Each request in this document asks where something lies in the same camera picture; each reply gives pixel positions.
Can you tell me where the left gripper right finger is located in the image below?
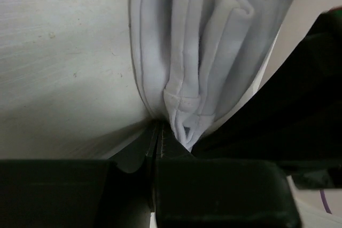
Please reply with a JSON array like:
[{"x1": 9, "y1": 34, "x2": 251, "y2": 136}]
[{"x1": 154, "y1": 123, "x2": 301, "y2": 227}]

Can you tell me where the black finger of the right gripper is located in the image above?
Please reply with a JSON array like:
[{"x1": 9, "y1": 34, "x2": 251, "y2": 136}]
[{"x1": 192, "y1": 8, "x2": 341, "y2": 189}]

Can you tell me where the white skirt cloth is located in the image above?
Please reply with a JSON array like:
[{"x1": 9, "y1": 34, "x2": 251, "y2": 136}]
[{"x1": 130, "y1": 0, "x2": 293, "y2": 150}]

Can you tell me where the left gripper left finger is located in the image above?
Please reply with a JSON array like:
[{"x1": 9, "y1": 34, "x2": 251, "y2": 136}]
[{"x1": 1, "y1": 122, "x2": 158, "y2": 227}]

